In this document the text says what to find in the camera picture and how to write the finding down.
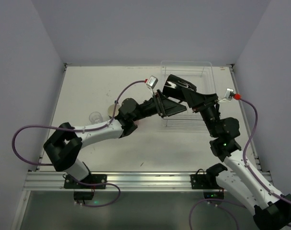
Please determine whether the black metal mug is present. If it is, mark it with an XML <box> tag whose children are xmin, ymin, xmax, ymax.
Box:
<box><xmin>162</xmin><ymin>74</ymin><xmax>197</xmax><ymax>102</ymax></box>

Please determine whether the clear faceted glass cup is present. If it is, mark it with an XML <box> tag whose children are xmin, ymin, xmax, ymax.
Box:
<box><xmin>89</xmin><ymin>112</ymin><xmax>103</xmax><ymax>125</ymax></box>

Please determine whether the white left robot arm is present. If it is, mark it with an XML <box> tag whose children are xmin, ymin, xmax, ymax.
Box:
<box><xmin>44</xmin><ymin>90</ymin><xmax>187</xmax><ymax>172</ymax></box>

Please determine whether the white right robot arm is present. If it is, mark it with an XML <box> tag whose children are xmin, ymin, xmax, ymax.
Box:
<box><xmin>182</xmin><ymin>89</ymin><xmax>291</xmax><ymax>230</ymax></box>

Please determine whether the right black controller box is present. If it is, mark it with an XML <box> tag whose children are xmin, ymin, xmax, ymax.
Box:
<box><xmin>203</xmin><ymin>192</ymin><xmax>224</xmax><ymax>204</ymax></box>

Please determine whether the black controller box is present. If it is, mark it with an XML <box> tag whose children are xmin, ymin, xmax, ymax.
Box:
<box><xmin>73</xmin><ymin>191</ymin><xmax>94</xmax><ymax>203</ymax></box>
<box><xmin>203</xmin><ymin>192</ymin><xmax>224</xmax><ymax>204</ymax></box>

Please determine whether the left black controller box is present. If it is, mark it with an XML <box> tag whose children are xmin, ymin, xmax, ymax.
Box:
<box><xmin>73</xmin><ymin>191</ymin><xmax>94</xmax><ymax>203</ymax></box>

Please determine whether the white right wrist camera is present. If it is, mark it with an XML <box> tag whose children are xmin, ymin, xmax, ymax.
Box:
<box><xmin>218</xmin><ymin>88</ymin><xmax>235</xmax><ymax>103</ymax></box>

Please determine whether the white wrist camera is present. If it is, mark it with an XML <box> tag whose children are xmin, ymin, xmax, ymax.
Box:
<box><xmin>145</xmin><ymin>76</ymin><xmax>158</xmax><ymax>94</ymax></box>
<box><xmin>218</xmin><ymin>88</ymin><xmax>235</xmax><ymax>103</ymax></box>

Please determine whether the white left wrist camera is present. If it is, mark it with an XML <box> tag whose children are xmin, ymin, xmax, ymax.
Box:
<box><xmin>145</xmin><ymin>76</ymin><xmax>158</xmax><ymax>94</ymax></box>

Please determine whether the clear wire dish rack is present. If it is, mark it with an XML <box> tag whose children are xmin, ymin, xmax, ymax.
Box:
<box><xmin>161</xmin><ymin>61</ymin><xmax>220</xmax><ymax>129</ymax></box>

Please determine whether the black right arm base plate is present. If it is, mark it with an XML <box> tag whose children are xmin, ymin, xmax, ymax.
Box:
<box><xmin>190</xmin><ymin>174</ymin><xmax>223</xmax><ymax>190</ymax></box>

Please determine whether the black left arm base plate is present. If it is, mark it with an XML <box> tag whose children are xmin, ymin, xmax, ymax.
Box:
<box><xmin>64</xmin><ymin>174</ymin><xmax>107</xmax><ymax>189</ymax></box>

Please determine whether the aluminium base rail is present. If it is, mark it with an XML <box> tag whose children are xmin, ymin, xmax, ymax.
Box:
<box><xmin>23</xmin><ymin>170</ymin><xmax>275</xmax><ymax>192</ymax></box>

